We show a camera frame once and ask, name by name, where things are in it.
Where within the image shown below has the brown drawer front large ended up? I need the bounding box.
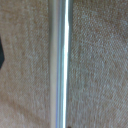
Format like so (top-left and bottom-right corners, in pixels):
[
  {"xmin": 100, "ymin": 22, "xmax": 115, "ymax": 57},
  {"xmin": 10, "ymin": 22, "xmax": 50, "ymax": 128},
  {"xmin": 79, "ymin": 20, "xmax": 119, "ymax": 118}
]
[{"xmin": 0, "ymin": 0, "xmax": 128, "ymax": 128}]

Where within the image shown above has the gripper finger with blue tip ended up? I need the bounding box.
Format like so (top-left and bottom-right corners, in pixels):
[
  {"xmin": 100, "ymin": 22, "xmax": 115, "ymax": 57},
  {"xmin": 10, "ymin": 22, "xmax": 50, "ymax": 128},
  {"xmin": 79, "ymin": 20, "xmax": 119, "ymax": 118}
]
[{"xmin": 0, "ymin": 37, "xmax": 6, "ymax": 68}]

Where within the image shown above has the long silver drawer handle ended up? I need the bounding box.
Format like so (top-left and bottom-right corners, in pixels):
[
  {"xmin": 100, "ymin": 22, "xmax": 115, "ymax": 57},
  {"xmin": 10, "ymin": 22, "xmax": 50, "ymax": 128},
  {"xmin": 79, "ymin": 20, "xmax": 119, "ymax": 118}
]
[{"xmin": 47, "ymin": 0, "xmax": 75, "ymax": 128}]

